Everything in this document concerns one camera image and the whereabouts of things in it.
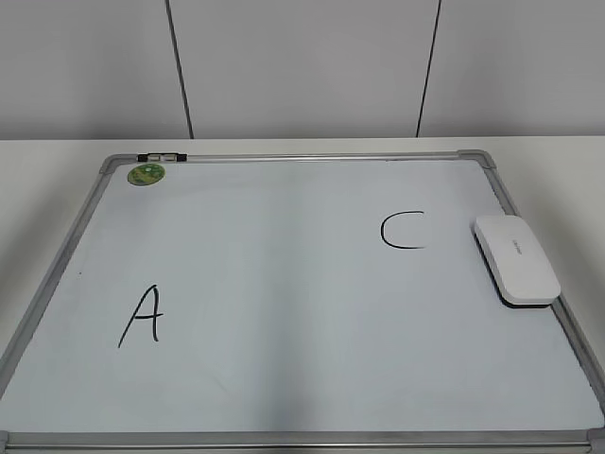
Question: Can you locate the white rectangular board eraser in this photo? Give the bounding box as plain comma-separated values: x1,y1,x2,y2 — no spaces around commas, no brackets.
473,215,562,308

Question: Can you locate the white aluminium-framed whiteboard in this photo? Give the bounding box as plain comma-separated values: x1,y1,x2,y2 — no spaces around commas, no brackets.
1,150,604,453

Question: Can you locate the black metal hanger clip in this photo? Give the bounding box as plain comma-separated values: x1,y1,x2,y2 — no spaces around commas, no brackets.
137,152,187,163

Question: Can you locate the round green magnet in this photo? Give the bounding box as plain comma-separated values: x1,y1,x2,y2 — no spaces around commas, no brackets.
127,164,165,186

